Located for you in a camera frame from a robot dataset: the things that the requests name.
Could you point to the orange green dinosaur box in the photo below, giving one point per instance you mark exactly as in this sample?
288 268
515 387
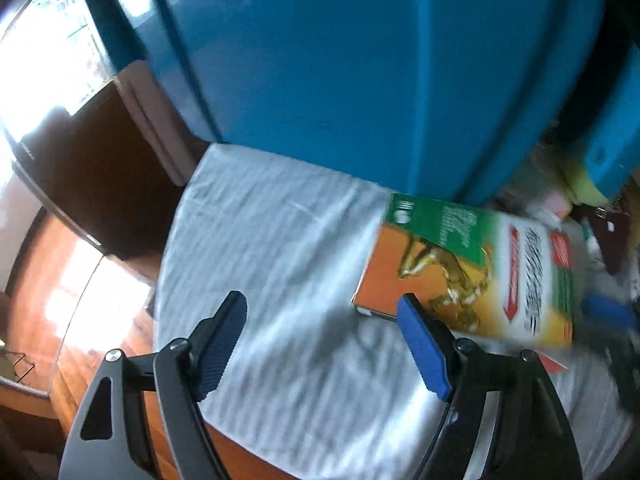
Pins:
450 280

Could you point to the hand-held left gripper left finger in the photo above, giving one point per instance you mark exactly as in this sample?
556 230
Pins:
222 345

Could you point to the white bedsheet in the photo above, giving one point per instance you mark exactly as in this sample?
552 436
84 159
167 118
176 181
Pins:
280 240

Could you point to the beige padded panel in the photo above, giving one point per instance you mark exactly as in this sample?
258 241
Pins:
160 125

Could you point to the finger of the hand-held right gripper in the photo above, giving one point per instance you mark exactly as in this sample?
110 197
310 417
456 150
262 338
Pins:
610 310

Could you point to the dark wooden cabinet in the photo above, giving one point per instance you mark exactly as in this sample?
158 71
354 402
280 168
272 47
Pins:
100 170

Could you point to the blue fabric storage container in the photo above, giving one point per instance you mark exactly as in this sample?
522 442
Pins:
325 60

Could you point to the bright window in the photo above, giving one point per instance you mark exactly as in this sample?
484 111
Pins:
45 60

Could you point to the yellow-green plush toy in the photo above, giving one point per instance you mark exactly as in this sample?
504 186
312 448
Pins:
587 182

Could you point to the dark red pouch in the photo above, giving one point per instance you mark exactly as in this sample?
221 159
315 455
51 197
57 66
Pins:
612 240

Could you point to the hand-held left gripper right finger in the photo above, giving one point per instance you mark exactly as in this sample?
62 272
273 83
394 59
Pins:
425 350

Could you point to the red paper card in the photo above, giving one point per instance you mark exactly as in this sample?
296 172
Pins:
550 361

